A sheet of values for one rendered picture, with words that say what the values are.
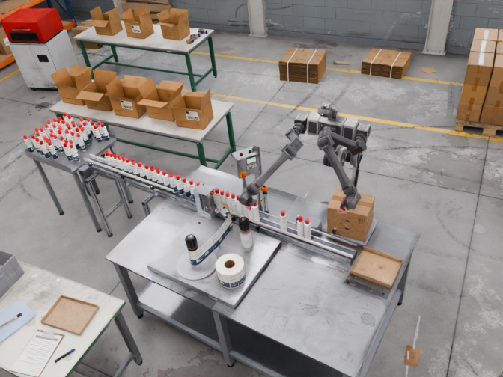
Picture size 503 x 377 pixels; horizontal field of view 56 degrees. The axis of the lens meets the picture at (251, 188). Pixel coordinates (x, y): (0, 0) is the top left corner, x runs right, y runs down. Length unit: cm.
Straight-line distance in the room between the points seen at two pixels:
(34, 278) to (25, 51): 515
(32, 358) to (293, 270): 187
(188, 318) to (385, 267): 167
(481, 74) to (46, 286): 509
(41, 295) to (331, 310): 215
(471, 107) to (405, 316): 305
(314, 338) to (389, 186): 275
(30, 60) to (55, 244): 393
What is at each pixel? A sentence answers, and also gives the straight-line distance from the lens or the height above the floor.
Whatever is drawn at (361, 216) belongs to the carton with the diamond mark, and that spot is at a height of 111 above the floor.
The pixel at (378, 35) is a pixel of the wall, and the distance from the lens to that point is 871.
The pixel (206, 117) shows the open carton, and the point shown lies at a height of 89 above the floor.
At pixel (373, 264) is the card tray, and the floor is 83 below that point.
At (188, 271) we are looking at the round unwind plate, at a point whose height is 89.
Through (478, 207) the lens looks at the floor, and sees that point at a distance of 546.
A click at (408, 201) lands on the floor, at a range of 536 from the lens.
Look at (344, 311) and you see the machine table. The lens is 330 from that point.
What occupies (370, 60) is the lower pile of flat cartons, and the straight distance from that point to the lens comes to 777.
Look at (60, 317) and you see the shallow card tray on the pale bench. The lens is 374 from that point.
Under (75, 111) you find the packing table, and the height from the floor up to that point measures 78.
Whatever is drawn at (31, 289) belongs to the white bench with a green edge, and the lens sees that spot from 403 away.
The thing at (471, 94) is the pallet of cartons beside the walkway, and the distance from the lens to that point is 635.
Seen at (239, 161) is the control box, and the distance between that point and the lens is 350.
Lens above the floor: 353
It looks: 40 degrees down
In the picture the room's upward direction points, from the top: 7 degrees counter-clockwise
